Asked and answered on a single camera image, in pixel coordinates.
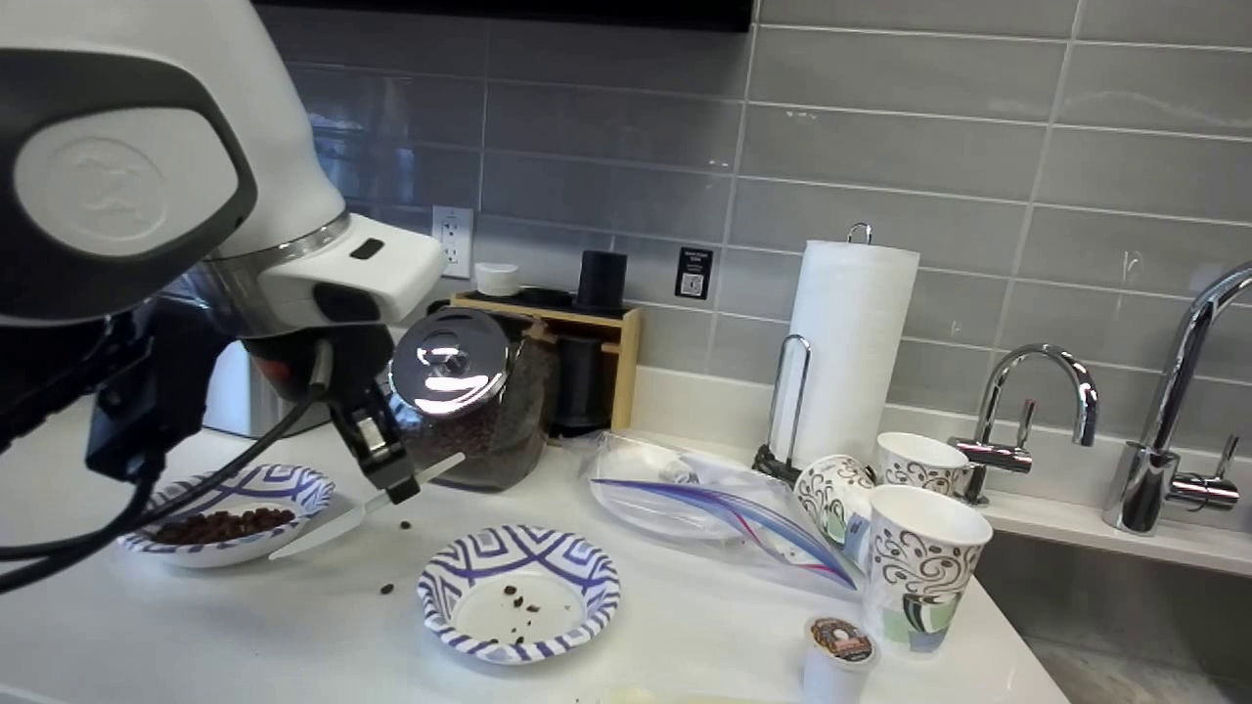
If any wooden counter rack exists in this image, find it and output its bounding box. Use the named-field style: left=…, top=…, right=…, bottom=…
left=447, top=295, right=646, bottom=439

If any white wall outlet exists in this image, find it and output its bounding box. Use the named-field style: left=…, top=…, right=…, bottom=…
left=432, top=205, right=477, bottom=280

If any tall chrome faucet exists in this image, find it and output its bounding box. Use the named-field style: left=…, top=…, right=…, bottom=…
left=1106, top=258, right=1252, bottom=536

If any small chrome faucet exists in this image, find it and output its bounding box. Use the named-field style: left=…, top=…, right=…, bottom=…
left=948, top=339, right=1102, bottom=510

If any black wire towel holder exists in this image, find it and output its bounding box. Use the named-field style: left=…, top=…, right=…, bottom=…
left=750, top=222, right=879, bottom=490

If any grey sink basin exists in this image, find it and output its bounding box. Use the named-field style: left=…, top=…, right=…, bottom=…
left=982, top=529, right=1252, bottom=704

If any white mug black swirl pattern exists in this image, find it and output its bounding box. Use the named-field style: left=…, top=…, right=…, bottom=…
left=872, top=432, right=975, bottom=505
left=789, top=451, right=875, bottom=572

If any blue patterned paper bowl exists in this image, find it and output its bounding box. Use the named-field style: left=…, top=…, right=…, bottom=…
left=112, top=460, right=335, bottom=574
left=411, top=520, right=626, bottom=673

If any white paper towel roll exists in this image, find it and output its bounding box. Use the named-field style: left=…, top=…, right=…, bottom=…
left=768, top=233, right=923, bottom=472

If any small white round container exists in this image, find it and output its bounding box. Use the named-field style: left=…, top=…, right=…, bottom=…
left=468, top=258, right=523, bottom=301

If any black canister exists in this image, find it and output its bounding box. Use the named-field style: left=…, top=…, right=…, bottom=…
left=542, top=334, right=618, bottom=442

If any coffee bean pile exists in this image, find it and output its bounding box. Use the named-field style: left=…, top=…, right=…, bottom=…
left=149, top=505, right=301, bottom=549

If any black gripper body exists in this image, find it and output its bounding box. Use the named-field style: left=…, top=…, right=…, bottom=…
left=241, top=286, right=400, bottom=409

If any patterned paper cup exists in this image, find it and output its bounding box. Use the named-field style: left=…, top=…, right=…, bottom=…
left=857, top=482, right=999, bottom=653

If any tall black box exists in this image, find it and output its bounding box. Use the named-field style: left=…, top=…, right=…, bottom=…
left=576, top=247, right=630, bottom=321

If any dark upper cabinet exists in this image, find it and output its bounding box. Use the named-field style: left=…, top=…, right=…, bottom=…
left=249, top=0, right=760, bottom=35

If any white coffee pod cup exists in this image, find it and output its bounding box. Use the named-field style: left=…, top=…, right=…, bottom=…
left=793, top=614, right=879, bottom=704

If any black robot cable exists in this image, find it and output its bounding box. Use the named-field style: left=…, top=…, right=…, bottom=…
left=0, top=389, right=330, bottom=602

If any white oval serving dish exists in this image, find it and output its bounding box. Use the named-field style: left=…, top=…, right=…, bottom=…
left=586, top=436, right=865, bottom=597

